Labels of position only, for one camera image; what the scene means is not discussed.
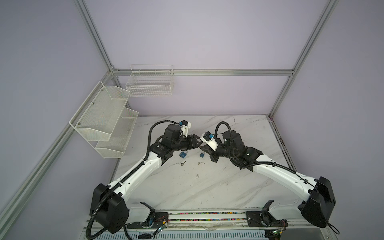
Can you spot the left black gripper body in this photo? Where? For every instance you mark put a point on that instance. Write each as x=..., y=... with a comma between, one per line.
x=184, y=144

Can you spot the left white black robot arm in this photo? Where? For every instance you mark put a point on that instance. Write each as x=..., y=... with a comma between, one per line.
x=110, y=208

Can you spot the white wire basket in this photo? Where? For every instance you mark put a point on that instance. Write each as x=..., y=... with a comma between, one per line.
x=151, y=81

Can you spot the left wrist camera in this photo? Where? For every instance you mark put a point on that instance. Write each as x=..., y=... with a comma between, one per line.
x=185, y=126

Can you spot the aluminium mounting rail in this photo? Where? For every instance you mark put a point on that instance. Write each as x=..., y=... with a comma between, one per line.
x=221, y=219

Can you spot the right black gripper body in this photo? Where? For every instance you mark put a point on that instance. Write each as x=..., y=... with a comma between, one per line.
x=221, y=151

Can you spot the lower white mesh shelf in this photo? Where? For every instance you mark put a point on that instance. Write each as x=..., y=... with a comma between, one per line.
x=115, y=148

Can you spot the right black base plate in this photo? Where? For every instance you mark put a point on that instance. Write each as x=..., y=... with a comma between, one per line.
x=264, y=219

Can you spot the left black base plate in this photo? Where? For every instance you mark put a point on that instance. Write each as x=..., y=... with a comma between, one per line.
x=155, y=221

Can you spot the white mesh shelf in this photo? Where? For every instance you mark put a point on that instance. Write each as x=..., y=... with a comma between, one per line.
x=97, y=118
x=115, y=148

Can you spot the large blue padlock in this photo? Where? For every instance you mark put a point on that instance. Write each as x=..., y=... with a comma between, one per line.
x=183, y=155

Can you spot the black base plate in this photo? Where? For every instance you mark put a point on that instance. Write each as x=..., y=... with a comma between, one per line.
x=155, y=221
x=264, y=219

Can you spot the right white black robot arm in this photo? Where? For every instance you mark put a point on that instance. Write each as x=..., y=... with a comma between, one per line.
x=316, y=199

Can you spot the upper white mesh shelf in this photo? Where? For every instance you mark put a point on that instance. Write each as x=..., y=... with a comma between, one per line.
x=97, y=118

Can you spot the aluminium frame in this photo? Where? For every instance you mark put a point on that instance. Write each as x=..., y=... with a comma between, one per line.
x=54, y=52

